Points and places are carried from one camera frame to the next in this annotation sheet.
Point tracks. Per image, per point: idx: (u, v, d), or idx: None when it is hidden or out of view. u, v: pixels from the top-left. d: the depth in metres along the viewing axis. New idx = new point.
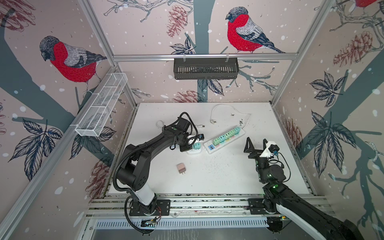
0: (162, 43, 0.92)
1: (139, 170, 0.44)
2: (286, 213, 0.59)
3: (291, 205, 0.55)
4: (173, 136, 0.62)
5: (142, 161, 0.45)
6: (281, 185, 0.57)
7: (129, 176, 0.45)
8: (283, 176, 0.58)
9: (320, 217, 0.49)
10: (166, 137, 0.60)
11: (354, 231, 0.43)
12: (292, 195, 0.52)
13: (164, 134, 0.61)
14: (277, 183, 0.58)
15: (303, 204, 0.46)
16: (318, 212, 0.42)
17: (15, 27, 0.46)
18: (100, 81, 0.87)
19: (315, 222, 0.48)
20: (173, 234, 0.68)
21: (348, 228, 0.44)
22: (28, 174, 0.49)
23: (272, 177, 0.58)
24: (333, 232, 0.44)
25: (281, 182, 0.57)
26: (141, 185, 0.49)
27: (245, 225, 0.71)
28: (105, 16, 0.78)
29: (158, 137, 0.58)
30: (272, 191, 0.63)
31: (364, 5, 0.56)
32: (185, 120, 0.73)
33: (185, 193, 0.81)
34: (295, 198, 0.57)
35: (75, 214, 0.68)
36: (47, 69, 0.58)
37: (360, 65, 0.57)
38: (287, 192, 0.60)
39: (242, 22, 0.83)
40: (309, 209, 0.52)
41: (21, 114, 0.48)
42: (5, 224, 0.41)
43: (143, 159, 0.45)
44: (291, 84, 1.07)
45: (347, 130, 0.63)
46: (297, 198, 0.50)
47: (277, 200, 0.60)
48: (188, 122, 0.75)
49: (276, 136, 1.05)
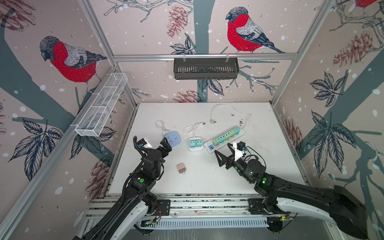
0: (162, 43, 0.92)
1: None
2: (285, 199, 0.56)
3: (291, 195, 0.52)
4: (135, 197, 0.52)
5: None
6: (268, 177, 0.61)
7: None
8: (264, 167, 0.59)
9: (317, 195, 0.47)
10: (126, 201, 0.50)
11: (344, 193, 0.45)
12: (283, 182, 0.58)
13: (124, 200, 0.50)
14: (265, 177, 0.62)
15: (295, 187, 0.53)
16: (311, 189, 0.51)
17: (15, 27, 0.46)
18: (100, 81, 0.87)
19: (318, 201, 0.46)
20: (173, 234, 0.68)
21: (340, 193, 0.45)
22: (29, 174, 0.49)
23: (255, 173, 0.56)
24: (333, 203, 0.46)
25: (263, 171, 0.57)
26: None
27: (245, 225, 0.71)
28: (105, 16, 0.78)
29: (114, 210, 0.48)
30: (263, 187, 0.59)
31: (364, 5, 0.56)
32: (151, 160, 0.55)
33: (185, 193, 0.81)
34: (287, 185, 0.55)
35: (75, 214, 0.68)
36: (47, 69, 0.58)
37: (360, 65, 0.57)
38: (277, 180, 0.59)
39: (242, 22, 0.83)
40: (303, 190, 0.51)
41: (21, 114, 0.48)
42: (6, 224, 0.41)
43: None
44: (291, 84, 1.07)
45: (347, 130, 0.63)
46: (288, 184, 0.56)
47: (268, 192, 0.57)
48: (156, 159, 0.56)
49: (276, 135, 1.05)
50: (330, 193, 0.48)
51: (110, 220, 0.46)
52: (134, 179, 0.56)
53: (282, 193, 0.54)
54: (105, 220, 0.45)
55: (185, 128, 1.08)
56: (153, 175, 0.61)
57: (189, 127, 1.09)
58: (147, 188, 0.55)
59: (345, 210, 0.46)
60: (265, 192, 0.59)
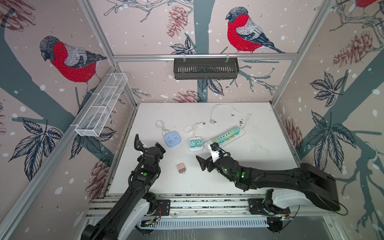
0: (162, 43, 0.92)
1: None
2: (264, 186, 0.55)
3: (266, 182, 0.52)
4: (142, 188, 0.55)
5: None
6: (247, 171, 0.62)
7: None
8: (236, 162, 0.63)
9: (287, 177, 0.48)
10: (134, 191, 0.53)
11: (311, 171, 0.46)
12: (258, 173, 0.57)
13: (132, 189, 0.54)
14: (244, 171, 0.63)
15: (269, 174, 0.53)
16: (282, 173, 0.51)
17: (15, 27, 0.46)
18: (100, 81, 0.87)
19: (289, 181, 0.47)
20: (173, 234, 0.68)
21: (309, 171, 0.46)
22: (28, 174, 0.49)
23: (232, 170, 0.58)
24: (300, 182, 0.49)
25: (238, 166, 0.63)
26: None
27: (245, 225, 0.71)
28: (105, 16, 0.78)
29: (124, 199, 0.50)
30: (244, 182, 0.59)
31: (364, 5, 0.56)
32: (153, 153, 0.62)
33: (185, 193, 0.81)
34: (262, 173, 0.56)
35: (75, 214, 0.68)
36: (47, 69, 0.58)
37: (360, 65, 0.57)
38: (253, 171, 0.59)
39: (242, 22, 0.83)
40: (274, 174, 0.52)
41: (21, 114, 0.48)
42: (6, 224, 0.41)
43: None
44: (291, 84, 1.07)
45: (347, 130, 0.63)
46: (263, 173, 0.56)
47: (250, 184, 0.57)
48: (157, 153, 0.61)
49: (276, 135, 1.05)
50: (299, 172, 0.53)
51: (122, 206, 0.48)
52: (138, 174, 0.60)
53: (259, 182, 0.55)
54: (117, 206, 0.48)
55: (185, 128, 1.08)
56: (154, 170, 0.66)
57: (189, 127, 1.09)
58: (150, 182, 0.60)
59: (314, 184, 0.47)
60: (246, 186, 0.59)
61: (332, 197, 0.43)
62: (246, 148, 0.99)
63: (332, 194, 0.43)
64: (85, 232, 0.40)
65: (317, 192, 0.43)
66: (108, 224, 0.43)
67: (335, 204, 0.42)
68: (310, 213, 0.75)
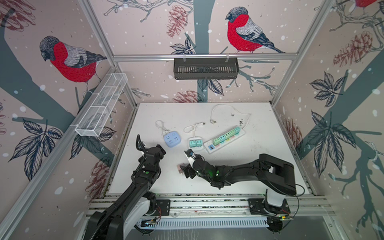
0: (162, 43, 0.92)
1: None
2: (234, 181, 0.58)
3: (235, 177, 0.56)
4: (145, 182, 0.58)
5: (113, 230, 0.39)
6: (220, 169, 0.65)
7: None
8: (207, 162, 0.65)
9: (249, 169, 0.51)
10: (139, 184, 0.57)
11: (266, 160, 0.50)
12: (228, 168, 0.61)
13: (136, 184, 0.56)
14: (218, 169, 0.66)
15: (236, 168, 0.57)
16: (245, 166, 0.54)
17: (15, 27, 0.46)
18: (100, 81, 0.87)
19: (251, 173, 0.49)
20: (173, 234, 0.68)
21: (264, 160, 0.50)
22: (28, 174, 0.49)
23: (204, 172, 0.64)
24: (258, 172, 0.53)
25: (211, 166, 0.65)
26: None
27: (245, 225, 0.71)
28: (105, 16, 0.78)
29: (128, 191, 0.53)
30: (218, 180, 0.62)
31: (364, 5, 0.56)
32: (153, 153, 0.65)
33: (185, 193, 0.81)
34: (231, 169, 0.60)
35: (75, 214, 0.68)
36: (47, 69, 0.58)
37: (360, 65, 0.57)
38: (224, 168, 0.63)
39: (242, 22, 0.83)
40: (241, 168, 0.55)
41: (21, 114, 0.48)
42: (5, 224, 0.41)
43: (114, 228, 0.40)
44: (291, 84, 1.07)
45: (347, 130, 0.63)
46: (232, 168, 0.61)
47: (224, 182, 0.61)
48: (157, 152, 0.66)
49: (276, 135, 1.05)
50: (257, 163, 0.51)
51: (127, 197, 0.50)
52: (140, 172, 0.63)
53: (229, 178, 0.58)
54: (123, 197, 0.50)
55: (185, 128, 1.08)
56: (156, 169, 0.68)
57: (189, 127, 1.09)
58: (152, 181, 0.63)
59: (267, 173, 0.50)
60: (221, 184, 0.63)
61: (287, 182, 0.46)
62: (246, 148, 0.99)
63: (287, 179, 0.47)
64: (92, 219, 0.41)
65: (270, 179, 0.46)
66: (115, 210, 0.45)
67: (287, 187, 0.45)
68: (310, 213, 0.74)
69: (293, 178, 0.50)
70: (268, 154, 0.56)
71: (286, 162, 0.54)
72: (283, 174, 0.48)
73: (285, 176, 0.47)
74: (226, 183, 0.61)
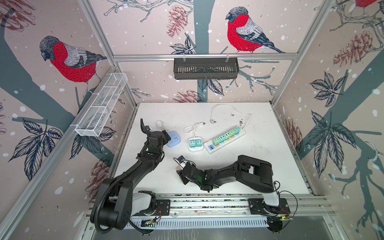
0: (162, 43, 0.92)
1: (122, 204, 0.41)
2: (221, 183, 0.61)
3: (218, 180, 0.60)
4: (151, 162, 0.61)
5: (124, 192, 0.41)
6: (208, 173, 0.69)
7: (111, 215, 0.40)
8: (194, 168, 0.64)
9: (230, 170, 0.54)
10: (145, 161, 0.59)
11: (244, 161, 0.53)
12: (215, 171, 0.64)
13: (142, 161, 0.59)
14: (206, 173, 0.70)
15: (220, 171, 0.60)
16: (226, 169, 0.57)
17: (15, 27, 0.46)
18: (100, 81, 0.87)
19: (231, 175, 0.52)
20: (173, 234, 0.68)
21: (241, 161, 0.53)
22: (29, 174, 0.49)
23: (192, 177, 0.68)
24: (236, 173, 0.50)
25: (199, 170, 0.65)
26: (126, 219, 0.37)
27: (245, 225, 0.71)
28: (104, 16, 0.78)
29: (135, 166, 0.55)
30: (207, 184, 0.65)
31: (364, 5, 0.56)
32: (156, 136, 0.67)
33: (185, 193, 0.81)
34: (216, 172, 0.63)
35: (75, 214, 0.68)
36: (47, 69, 0.58)
37: (360, 65, 0.57)
38: (211, 172, 0.66)
39: (242, 22, 0.83)
40: (224, 170, 0.58)
41: (21, 114, 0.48)
42: (6, 223, 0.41)
43: (124, 191, 0.42)
44: (291, 84, 1.07)
45: (347, 130, 0.63)
46: (217, 171, 0.63)
47: (212, 185, 0.64)
48: (160, 135, 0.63)
49: (276, 135, 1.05)
50: (236, 164, 0.54)
51: (135, 170, 0.52)
52: (145, 154, 0.65)
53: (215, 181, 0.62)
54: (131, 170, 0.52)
55: (185, 128, 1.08)
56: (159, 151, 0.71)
57: (189, 127, 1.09)
58: (157, 162, 0.66)
59: (243, 173, 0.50)
60: (210, 187, 0.67)
61: (263, 180, 0.49)
62: (246, 148, 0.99)
63: (263, 177, 0.49)
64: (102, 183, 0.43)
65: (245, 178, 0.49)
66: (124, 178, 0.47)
67: (263, 185, 0.48)
68: (310, 213, 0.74)
69: (270, 177, 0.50)
70: (245, 154, 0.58)
71: (263, 161, 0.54)
72: (261, 172, 0.50)
73: (262, 175, 0.50)
74: (215, 186, 0.64)
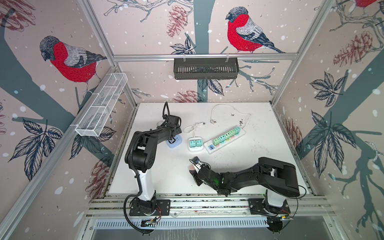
0: (162, 43, 0.92)
1: (150, 149, 0.52)
2: (240, 187, 0.59)
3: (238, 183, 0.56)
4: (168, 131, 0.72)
5: (152, 141, 0.53)
6: (225, 176, 0.66)
7: (140, 157, 0.52)
8: (211, 170, 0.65)
9: (250, 174, 0.51)
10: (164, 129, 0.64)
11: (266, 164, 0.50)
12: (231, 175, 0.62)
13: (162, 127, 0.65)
14: (223, 177, 0.67)
15: (239, 175, 0.57)
16: (246, 171, 0.54)
17: (15, 27, 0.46)
18: (100, 81, 0.87)
19: (252, 178, 0.49)
20: (173, 234, 0.68)
21: (263, 164, 0.50)
22: (29, 174, 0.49)
23: (209, 180, 0.64)
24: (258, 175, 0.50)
25: (216, 174, 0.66)
26: (152, 164, 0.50)
27: (245, 225, 0.71)
28: (105, 16, 0.78)
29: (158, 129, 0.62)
30: (224, 187, 0.62)
31: (364, 5, 0.56)
32: (175, 116, 0.82)
33: (185, 193, 0.81)
34: (234, 175, 0.60)
35: (75, 214, 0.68)
36: (47, 69, 0.58)
37: (360, 65, 0.57)
38: (228, 175, 0.64)
39: (242, 22, 0.83)
40: (243, 173, 0.55)
41: (21, 114, 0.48)
42: (6, 223, 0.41)
43: (153, 140, 0.53)
44: (291, 84, 1.07)
45: (347, 130, 0.63)
46: (235, 174, 0.60)
47: (230, 188, 0.61)
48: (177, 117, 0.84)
49: (276, 135, 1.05)
50: (257, 167, 0.51)
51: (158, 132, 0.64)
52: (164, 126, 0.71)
53: (233, 185, 0.59)
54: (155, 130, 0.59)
55: (185, 128, 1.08)
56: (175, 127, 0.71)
57: (190, 127, 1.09)
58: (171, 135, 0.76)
59: (267, 176, 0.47)
60: (228, 191, 0.63)
61: (288, 184, 0.45)
62: (246, 148, 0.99)
63: (288, 181, 0.46)
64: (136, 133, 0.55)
65: (270, 182, 0.46)
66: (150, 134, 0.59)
67: (290, 190, 0.44)
68: (310, 213, 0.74)
69: (296, 180, 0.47)
70: (266, 156, 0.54)
71: (286, 164, 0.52)
72: (285, 175, 0.47)
73: (286, 178, 0.46)
74: (232, 189, 0.61)
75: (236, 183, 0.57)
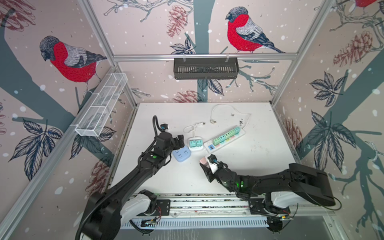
0: (162, 43, 0.92)
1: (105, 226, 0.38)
2: (261, 193, 0.56)
3: (263, 188, 0.53)
4: (151, 168, 0.56)
5: (108, 215, 0.38)
6: (244, 180, 0.63)
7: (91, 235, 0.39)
8: (233, 172, 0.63)
9: (280, 180, 0.49)
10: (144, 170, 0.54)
11: (298, 170, 0.47)
12: (254, 179, 0.59)
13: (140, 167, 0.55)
14: (242, 180, 0.64)
15: (264, 180, 0.54)
16: (274, 177, 0.52)
17: (15, 27, 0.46)
18: (100, 81, 0.87)
19: (282, 185, 0.47)
20: (173, 234, 0.68)
21: (295, 170, 0.47)
22: (29, 174, 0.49)
23: (230, 182, 0.60)
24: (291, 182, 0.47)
25: (236, 176, 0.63)
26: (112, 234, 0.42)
27: (245, 225, 0.71)
28: (104, 16, 0.78)
29: (133, 174, 0.51)
30: (244, 191, 0.60)
31: (364, 5, 0.56)
32: (164, 137, 0.62)
33: (185, 193, 0.81)
34: (257, 180, 0.57)
35: (75, 214, 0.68)
36: (47, 69, 0.57)
37: (360, 65, 0.57)
38: (249, 179, 0.61)
39: (242, 22, 0.83)
40: (268, 179, 0.53)
41: (21, 114, 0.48)
42: (5, 224, 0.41)
43: (109, 212, 0.39)
44: (291, 83, 1.06)
45: (347, 130, 0.63)
46: (258, 179, 0.57)
47: (249, 193, 0.58)
48: (168, 138, 0.62)
49: (276, 135, 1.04)
50: (288, 174, 0.48)
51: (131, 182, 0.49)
52: (148, 155, 0.61)
53: (256, 189, 0.56)
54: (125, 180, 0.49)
55: (185, 128, 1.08)
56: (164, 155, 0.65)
57: (189, 127, 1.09)
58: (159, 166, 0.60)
59: (301, 183, 0.49)
60: (247, 196, 0.61)
61: (323, 193, 0.43)
62: (246, 148, 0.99)
63: (323, 191, 0.44)
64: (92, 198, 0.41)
65: (307, 190, 0.43)
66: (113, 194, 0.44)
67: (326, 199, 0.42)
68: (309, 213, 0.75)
69: (329, 190, 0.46)
70: (297, 163, 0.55)
71: (318, 171, 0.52)
72: (317, 184, 0.45)
73: (319, 187, 0.44)
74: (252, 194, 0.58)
75: (260, 187, 0.54)
